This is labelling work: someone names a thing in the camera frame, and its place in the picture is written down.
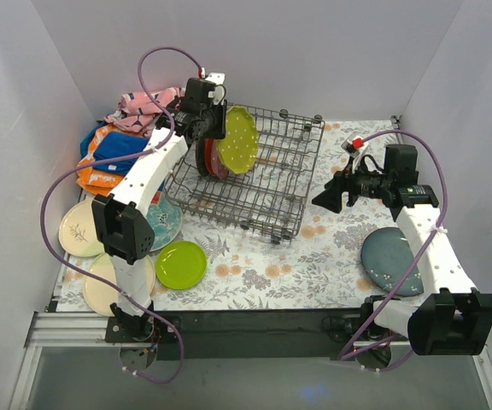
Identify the grey wire dish rack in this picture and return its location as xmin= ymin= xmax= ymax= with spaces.
xmin=166 ymin=106 xmax=325 ymax=244

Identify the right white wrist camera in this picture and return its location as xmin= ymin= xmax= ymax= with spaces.
xmin=342 ymin=137 xmax=368 ymax=170

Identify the pink polka dot plate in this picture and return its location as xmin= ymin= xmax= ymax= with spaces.
xmin=211 ymin=141 xmax=229 ymax=179

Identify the pink patterned cloth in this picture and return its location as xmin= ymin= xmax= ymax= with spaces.
xmin=99 ymin=91 xmax=161 ymax=138

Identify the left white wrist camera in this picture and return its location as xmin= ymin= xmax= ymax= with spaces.
xmin=202 ymin=73 xmax=227 ymax=105

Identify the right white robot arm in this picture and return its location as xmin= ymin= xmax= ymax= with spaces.
xmin=312 ymin=138 xmax=492 ymax=355

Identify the cream leaf plate far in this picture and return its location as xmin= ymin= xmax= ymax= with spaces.
xmin=58 ymin=198 xmax=103 ymax=257

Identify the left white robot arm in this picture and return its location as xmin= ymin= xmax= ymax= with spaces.
xmin=92 ymin=73 xmax=226 ymax=342

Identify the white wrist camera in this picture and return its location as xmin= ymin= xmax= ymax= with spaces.
xmin=202 ymin=73 xmax=227 ymax=105
xmin=342 ymin=137 xmax=368 ymax=170

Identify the dark blue plate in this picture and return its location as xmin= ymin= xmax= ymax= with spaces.
xmin=195 ymin=138 xmax=209 ymax=177
xmin=360 ymin=227 xmax=413 ymax=292

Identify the orange blue cloth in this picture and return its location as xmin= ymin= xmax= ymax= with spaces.
xmin=76 ymin=121 xmax=148 ymax=196

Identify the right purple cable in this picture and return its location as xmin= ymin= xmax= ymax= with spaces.
xmin=337 ymin=130 xmax=448 ymax=372

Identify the orange plate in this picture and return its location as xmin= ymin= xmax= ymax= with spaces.
xmin=204 ymin=138 xmax=214 ymax=176

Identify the red teal flower plate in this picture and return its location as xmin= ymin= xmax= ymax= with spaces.
xmin=146 ymin=192 xmax=183 ymax=252

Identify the cream leaf plate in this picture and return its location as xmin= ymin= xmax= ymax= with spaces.
xmin=58 ymin=198 xmax=103 ymax=257
xmin=83 ymin=254 xmax=155 ymax=317

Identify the lime green plate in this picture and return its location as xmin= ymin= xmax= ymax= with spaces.
xmin=155 ymin=241 xmax=208 ymax=290

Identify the olive polka dot plate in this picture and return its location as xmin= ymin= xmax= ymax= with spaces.
xmin=217 ymin=106 xmax=259 ymax=174

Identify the floral tablecloth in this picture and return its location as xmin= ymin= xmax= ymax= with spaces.
xmin=56 ymin=119 xmax=456 ymax=317

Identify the cream leaf plate near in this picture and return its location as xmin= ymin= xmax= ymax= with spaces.
xmin=83 ymin=254 xmax=155 ymax=317

